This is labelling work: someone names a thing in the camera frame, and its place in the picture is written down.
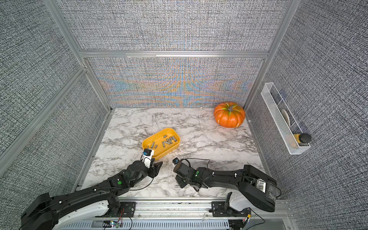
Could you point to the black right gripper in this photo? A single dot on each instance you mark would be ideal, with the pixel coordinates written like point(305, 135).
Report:
point(180, 184)

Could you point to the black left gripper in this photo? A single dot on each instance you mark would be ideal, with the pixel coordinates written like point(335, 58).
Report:
point(154, 170)

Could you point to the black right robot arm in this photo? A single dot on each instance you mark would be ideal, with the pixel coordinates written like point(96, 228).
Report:
point(259, 188)

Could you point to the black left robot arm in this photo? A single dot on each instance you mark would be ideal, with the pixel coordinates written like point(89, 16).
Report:
point(45, 212)

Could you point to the yellow plastic storage box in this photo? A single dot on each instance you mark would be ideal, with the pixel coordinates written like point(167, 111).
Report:
point(159, 150)

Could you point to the orange decorative pumpkin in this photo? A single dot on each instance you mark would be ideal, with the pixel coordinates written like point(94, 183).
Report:
point(229, 115)

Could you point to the yellow bottle with black cap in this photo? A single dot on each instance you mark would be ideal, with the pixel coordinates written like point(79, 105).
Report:
point(302, 138)

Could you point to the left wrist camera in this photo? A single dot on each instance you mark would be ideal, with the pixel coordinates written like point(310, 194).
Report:
point(147, 157)

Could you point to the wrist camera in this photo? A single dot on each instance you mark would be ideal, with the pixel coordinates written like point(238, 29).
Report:
point(147, 157)
point(175, 161)

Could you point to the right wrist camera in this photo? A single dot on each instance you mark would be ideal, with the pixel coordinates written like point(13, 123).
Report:
point(175, 161)

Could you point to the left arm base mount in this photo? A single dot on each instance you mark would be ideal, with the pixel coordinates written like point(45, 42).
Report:
point(126, 210)

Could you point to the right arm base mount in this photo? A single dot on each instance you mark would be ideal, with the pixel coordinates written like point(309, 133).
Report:
point(223, 209)

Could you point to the clear acrylic wall shelf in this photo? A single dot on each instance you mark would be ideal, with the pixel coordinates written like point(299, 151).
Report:
point(275, 102)

